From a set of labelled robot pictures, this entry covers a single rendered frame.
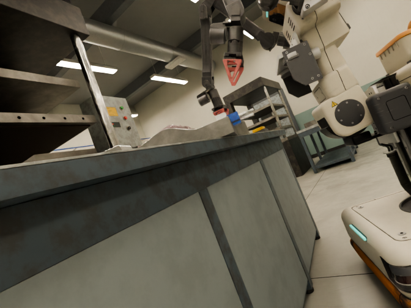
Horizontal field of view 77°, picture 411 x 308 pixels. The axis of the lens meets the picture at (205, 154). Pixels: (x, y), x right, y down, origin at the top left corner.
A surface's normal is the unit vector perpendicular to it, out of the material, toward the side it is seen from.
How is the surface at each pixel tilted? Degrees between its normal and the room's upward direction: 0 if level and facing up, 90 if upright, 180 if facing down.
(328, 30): 90
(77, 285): 90
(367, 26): 90
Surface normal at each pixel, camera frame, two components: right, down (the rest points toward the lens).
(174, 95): -0.52, 0.14
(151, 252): 0.82, -0.36
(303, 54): -0.23, 0.02
